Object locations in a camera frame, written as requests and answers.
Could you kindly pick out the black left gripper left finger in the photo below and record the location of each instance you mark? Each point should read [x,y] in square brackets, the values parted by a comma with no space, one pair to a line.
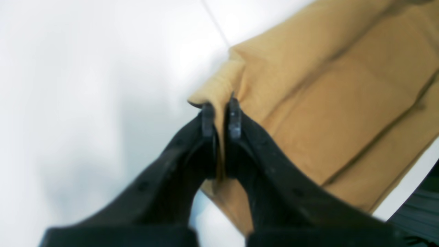
[153,210]

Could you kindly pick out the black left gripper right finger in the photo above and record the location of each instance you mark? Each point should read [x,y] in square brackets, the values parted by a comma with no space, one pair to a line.
[287,208]

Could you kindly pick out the brown t-shirt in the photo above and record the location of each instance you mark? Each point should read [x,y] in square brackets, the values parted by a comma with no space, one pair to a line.
[348,89]

